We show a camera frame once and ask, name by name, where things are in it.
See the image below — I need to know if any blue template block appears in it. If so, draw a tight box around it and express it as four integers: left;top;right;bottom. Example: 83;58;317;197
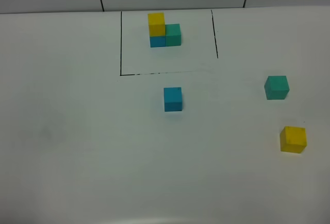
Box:
150;36;166;48

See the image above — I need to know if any green template block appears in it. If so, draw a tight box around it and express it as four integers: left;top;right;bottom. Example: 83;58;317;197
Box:
166;24;182;46

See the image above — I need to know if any yellow template block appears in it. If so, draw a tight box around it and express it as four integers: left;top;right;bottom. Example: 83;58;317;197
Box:
147;12;166;37

